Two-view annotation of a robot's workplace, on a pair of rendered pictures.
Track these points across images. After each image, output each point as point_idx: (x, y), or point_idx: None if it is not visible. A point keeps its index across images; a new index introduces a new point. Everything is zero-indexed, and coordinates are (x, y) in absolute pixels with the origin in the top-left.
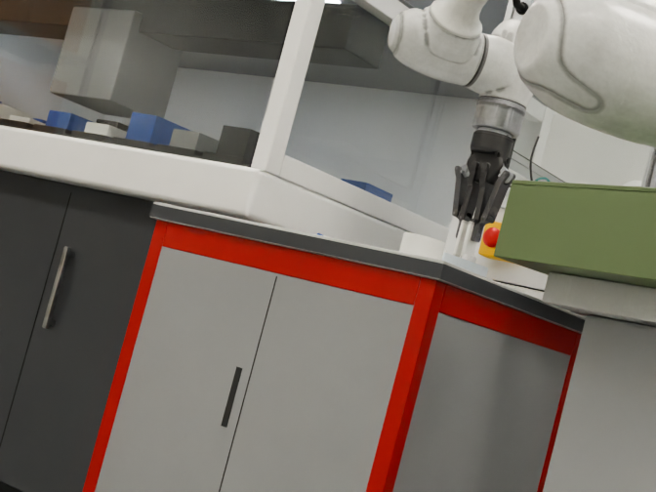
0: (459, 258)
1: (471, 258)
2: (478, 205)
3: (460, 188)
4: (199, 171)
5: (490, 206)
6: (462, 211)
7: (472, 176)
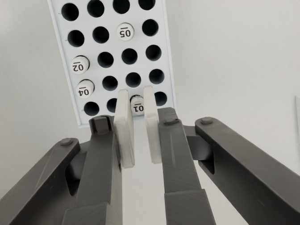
0: (53, 25)
1: (81, 83)
2: (98, 156)
3: (248, 173)
4: None
5: (35, 167)
6: (174, 130)
7: (176, 223)
